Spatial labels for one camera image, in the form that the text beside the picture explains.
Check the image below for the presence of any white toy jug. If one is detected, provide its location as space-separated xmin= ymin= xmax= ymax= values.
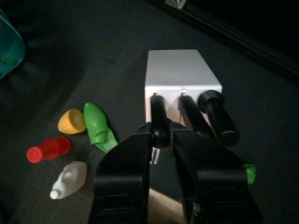
xmin=50 ymin=160 xmax=90 ymax=200

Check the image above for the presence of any yellow toy corn half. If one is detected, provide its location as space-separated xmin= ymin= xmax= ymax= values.
xmin=58 ymin=108 xmax=89 ymax=136

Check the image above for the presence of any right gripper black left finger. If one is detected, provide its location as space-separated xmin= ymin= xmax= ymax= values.
xmin=87 ymin=122 xmax=155 ymax=224

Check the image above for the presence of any black aluminium frame rail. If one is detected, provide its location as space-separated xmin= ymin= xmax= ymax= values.
xmin=150 ymin=0 xmax=299 ymax=86

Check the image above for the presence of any teal basket orange rim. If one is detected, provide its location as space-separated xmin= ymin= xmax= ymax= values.
xmin=0 ymin=8 xmax=27 ymax=81

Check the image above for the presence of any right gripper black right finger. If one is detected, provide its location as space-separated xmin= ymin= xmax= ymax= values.
xmin=171 ymin=125 xmax=266 ymax=224

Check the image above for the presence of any white frame bracket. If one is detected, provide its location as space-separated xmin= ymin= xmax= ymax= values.
xmin=165 ymin=0 xmax=187 ymax=10

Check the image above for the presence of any green toy vegetable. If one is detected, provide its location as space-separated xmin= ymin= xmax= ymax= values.
xmin=245 ymin=162 xmax=258 ymax=186

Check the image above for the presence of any white toy knife block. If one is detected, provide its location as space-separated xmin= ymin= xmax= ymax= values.
xmin=145 ymin=48 xmax=225 ymax=123

